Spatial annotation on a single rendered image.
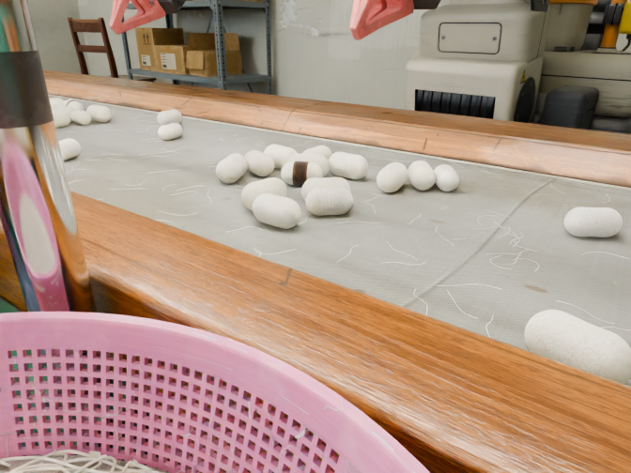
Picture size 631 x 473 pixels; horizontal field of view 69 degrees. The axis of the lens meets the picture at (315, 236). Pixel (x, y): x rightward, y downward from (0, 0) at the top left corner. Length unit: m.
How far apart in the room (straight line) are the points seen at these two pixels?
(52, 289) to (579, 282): 0.24
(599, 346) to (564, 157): 0.30
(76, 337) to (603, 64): 1.12
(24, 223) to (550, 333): 0.19
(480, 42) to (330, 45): 2.04
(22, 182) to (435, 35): 0.90
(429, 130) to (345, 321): 0.36
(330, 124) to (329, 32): 2.42
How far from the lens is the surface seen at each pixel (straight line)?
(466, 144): 0.49
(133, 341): 0.17
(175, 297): 0.18
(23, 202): 0.18
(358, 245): 0.28
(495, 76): 0.92
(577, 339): 0.19
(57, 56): 5.40
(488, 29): 0.97
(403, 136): 0.51
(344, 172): 0.39
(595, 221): 0.32
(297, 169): 0.37
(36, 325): 0.18
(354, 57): 2.85
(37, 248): 0.19
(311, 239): 0.28
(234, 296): 0.18
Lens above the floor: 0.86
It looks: 25 degrees down
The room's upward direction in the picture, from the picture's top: 1 degrees clockwise
